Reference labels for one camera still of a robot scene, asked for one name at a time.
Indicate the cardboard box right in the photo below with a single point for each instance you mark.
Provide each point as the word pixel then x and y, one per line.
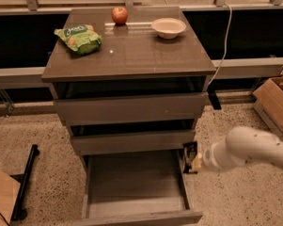
pixel 269 104

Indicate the top drawer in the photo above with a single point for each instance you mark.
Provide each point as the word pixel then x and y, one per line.
pixel 131 109

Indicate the black plug adapter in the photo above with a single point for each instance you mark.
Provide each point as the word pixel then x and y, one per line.
pixel 214 100

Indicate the brown drawer cabinet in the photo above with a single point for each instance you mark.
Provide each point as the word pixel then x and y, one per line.
pixel 132 61

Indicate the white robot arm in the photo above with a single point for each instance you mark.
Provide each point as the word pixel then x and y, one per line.
pixel 242 146

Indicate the middle drawer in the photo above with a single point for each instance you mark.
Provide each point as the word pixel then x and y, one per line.
pixel 132 142

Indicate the red apple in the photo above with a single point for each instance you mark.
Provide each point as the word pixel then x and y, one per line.
pixel 119 15

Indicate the cardboard sheet left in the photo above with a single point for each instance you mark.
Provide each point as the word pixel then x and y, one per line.
pixel 9 189

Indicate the black metal stand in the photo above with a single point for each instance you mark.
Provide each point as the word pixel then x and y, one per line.
pixel 19 212

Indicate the open bottom drawer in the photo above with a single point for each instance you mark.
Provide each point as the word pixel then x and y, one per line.
pixel 137 189

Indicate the green chip bag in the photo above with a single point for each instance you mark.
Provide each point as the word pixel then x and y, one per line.
pixel 81 39

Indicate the white paper bowl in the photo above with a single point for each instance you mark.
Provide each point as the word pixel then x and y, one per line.
pixel 168 28

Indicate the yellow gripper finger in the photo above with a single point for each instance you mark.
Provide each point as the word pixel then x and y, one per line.
pixel 197 163

